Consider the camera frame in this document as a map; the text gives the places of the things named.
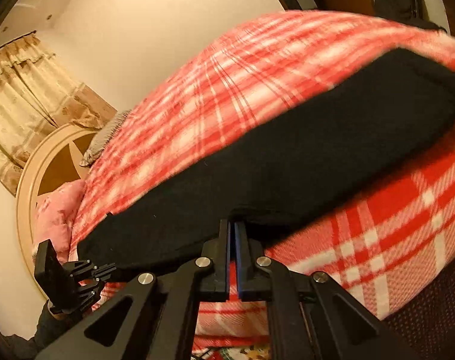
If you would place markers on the red white plaid bedspread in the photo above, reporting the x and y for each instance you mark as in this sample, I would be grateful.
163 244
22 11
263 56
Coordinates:
386 245

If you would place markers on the dark sleeved left forearm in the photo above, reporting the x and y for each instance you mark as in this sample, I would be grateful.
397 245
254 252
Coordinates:
49 328

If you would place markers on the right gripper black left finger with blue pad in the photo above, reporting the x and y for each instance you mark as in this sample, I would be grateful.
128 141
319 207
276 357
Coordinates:
153 317

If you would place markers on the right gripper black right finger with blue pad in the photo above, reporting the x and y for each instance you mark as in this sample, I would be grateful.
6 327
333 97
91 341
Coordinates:
310 316

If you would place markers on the pink pillow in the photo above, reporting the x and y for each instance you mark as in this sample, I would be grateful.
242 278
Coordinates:
55 216

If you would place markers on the cream round headboard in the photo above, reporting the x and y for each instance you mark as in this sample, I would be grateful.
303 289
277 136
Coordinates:
54 162

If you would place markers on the beige patterned curtain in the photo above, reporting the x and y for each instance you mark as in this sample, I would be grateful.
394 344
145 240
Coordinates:
37 96

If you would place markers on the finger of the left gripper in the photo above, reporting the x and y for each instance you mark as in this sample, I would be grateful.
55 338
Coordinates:
89 294
98 272

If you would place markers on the grey striped pillow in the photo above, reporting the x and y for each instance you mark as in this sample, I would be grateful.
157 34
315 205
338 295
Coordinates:
102 138

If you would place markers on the black pants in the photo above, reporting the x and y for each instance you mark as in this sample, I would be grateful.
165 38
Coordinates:
286 172

